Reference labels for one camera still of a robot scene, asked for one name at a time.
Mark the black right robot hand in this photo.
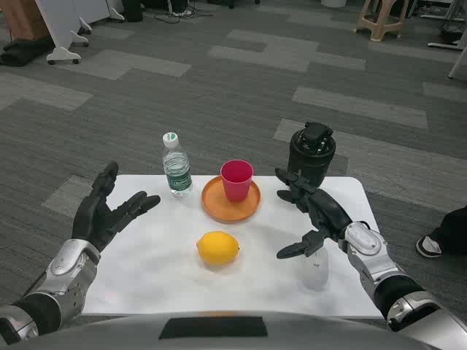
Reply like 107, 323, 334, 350
274, 167, 354, 260

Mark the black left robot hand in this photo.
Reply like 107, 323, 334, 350
71, 160, 162, 253

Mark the yellow lemon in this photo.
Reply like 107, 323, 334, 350
196, 231, 242, 266

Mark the black portable blender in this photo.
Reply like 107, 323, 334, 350
286, 121, 336, 189

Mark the pink plastic cup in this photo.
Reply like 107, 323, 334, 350
220, 159, 254, 203

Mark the clear plastic water bottle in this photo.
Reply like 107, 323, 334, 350
161, 132, 194, 198

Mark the white and black sneaker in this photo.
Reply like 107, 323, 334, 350
415, 235, 443, 259

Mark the orange round plate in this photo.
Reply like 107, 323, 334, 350
201, 175, 262, 224

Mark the black trouser leg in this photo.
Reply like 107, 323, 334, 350
432, 205, 467, 256

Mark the white rolling partition stand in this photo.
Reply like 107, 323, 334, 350
34, 0, 93, 66

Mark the beige plastic stool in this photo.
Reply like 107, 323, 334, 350
352, 0, 410, 42

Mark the wooden cabinet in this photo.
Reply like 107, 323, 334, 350
0, 0, 50, 41

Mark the white desk frame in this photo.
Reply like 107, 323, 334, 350
427, 0, 467, 79

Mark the white power strip with cables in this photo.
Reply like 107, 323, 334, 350
153, 7, 215, 25

